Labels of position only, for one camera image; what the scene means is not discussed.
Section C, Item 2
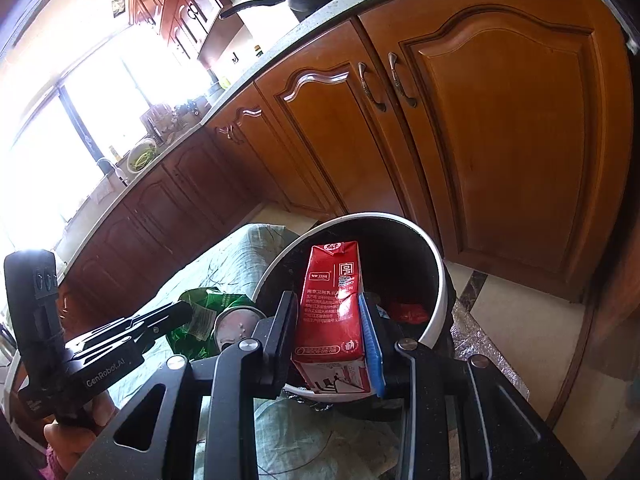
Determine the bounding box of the bowl of green vegetables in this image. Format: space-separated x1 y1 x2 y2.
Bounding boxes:
126 139 159 171

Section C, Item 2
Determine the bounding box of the silver foil floor mat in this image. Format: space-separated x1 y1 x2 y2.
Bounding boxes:
449 304 531 397

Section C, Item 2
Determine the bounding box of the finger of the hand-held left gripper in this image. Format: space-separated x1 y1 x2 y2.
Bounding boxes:
75 301 194 357

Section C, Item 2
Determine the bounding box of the white bin with black bag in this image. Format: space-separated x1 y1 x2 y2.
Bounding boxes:
250 212 458 421

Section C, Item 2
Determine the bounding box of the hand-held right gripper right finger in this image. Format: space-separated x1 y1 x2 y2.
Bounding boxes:
359 291 588 480

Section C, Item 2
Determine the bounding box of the floral light green tablecloth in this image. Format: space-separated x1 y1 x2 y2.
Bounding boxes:
50 222 416 480

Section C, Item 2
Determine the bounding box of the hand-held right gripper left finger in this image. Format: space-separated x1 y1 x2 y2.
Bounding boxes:
67 290 301 480

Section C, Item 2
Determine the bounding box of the wooden kitchen base cabinet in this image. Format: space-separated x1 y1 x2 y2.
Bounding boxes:
55 0 636 321

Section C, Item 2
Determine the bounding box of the red milk carton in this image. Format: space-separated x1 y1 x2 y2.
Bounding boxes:
291 240 373 396

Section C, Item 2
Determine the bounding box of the wooden wall cabinet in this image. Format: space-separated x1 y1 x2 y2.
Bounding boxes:
129 0 233 68

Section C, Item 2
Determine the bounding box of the red snack bag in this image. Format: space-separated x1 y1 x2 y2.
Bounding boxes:
387 301 430 325

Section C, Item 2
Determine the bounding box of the green snack bag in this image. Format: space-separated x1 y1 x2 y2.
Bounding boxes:
167 287 268 361

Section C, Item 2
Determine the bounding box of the person's left hand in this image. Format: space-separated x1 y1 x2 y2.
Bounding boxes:
42 390 120 480

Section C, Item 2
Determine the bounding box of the kitchen window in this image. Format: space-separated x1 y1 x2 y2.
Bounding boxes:
0 25 216 261

